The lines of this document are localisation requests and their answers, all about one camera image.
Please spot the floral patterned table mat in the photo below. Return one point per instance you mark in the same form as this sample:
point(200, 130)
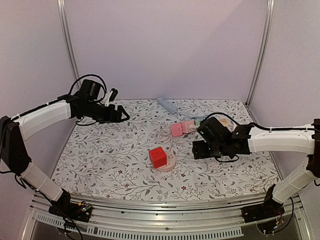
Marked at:
point(112, 160)

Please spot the aluminium corner post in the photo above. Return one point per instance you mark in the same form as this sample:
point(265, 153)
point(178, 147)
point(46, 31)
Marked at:
point(66, 35)
point(262, 52)

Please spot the aluminium front rail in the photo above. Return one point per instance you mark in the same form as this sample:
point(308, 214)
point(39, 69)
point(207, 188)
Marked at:
point(214, 219)

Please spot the red cube socket adapter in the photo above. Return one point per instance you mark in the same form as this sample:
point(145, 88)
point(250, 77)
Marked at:
point(157, 157)

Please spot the left aluminium corner post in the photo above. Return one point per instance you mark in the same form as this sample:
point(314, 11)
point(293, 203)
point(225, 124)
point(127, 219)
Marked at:
point(66, 35)

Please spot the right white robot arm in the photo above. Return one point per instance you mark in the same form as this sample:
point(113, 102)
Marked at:
point(286, 141)

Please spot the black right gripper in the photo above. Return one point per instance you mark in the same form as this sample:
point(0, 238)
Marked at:
point(200, 149)

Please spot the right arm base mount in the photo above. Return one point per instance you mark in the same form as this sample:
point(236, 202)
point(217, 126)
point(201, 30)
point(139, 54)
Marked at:
point(271, 216)

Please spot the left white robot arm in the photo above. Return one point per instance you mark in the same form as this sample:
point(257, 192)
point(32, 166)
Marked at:
point(17, 131)

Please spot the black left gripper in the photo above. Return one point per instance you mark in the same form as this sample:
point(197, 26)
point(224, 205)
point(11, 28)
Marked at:
point(111, 118)

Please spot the beige cube socket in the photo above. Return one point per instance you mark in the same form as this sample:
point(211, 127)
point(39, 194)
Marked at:
point(226, 123)

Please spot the light blue power strip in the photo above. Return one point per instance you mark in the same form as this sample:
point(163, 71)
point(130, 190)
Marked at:
point(167, 105)

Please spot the round pink power socket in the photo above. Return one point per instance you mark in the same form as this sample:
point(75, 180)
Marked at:
point(171, 162)

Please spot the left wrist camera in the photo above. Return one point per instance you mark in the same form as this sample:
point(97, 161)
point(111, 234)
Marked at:
point(109, 97)

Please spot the pink plug adapter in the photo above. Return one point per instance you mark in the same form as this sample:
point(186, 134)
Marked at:
point(177, 129)

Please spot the right aluminium corner post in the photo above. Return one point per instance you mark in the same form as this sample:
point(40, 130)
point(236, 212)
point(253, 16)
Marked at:
point(262, 52)

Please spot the light pink cube socket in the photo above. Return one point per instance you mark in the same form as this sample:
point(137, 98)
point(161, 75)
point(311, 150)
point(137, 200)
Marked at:
point(188, 126)

